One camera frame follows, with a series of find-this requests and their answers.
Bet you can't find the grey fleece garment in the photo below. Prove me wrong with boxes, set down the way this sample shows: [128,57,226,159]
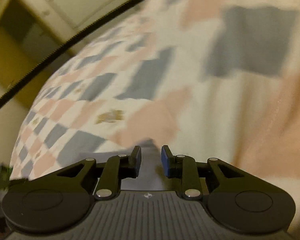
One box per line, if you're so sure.
[121,139,170,191]

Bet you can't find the white wardrobe doors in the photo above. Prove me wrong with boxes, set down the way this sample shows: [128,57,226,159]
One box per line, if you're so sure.
[0,0,128,89]

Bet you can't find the folded clothes stack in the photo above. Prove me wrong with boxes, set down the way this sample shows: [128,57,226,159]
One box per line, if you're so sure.
[0,160,15,193]

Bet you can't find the checkered pink grey quilt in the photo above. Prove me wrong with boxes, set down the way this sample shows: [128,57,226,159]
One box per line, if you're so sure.
[11,0,300,239]

